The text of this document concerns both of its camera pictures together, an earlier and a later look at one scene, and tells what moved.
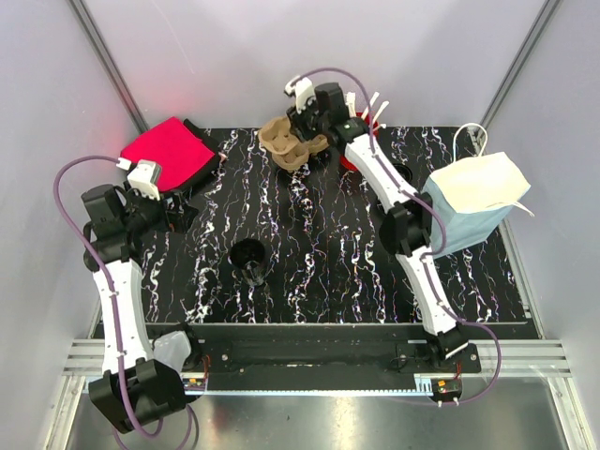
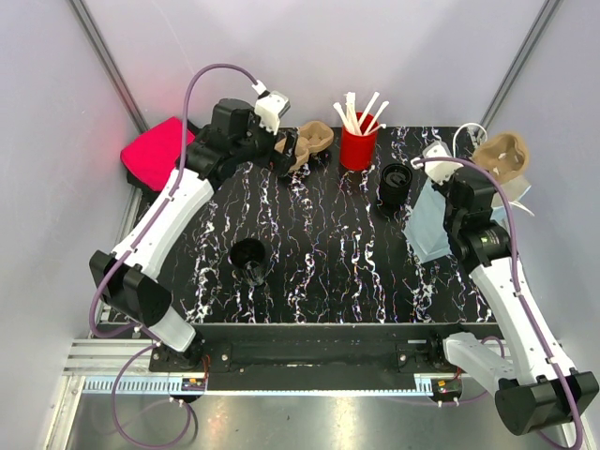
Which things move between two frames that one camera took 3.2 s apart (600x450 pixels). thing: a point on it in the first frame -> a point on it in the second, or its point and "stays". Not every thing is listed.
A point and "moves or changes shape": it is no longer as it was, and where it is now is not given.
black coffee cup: (247, 255) stays
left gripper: (179, 220) -> (284, 159)
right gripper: (295, 121) -> (443, 187)
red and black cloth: (187, 156) stays
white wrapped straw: (352, 104) stays
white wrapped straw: (383, 106) stays
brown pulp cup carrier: (289, 153) moves or changes shape
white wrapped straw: (371, 102) stays
